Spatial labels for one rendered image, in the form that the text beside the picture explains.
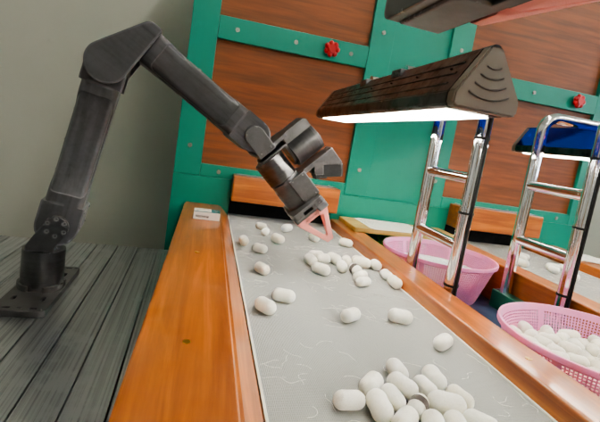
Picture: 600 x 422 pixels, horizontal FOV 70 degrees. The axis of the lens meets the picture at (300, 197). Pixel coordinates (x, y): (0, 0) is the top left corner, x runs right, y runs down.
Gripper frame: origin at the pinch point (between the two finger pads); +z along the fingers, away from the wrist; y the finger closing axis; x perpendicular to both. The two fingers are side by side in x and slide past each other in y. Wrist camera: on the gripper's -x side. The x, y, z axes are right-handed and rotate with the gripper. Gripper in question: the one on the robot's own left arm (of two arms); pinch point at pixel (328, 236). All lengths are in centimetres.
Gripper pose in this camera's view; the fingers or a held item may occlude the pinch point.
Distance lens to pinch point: 84.8
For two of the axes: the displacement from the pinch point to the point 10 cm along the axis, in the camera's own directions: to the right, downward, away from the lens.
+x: -7.8, 6.2, -0.7
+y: -2.2, -1.6, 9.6
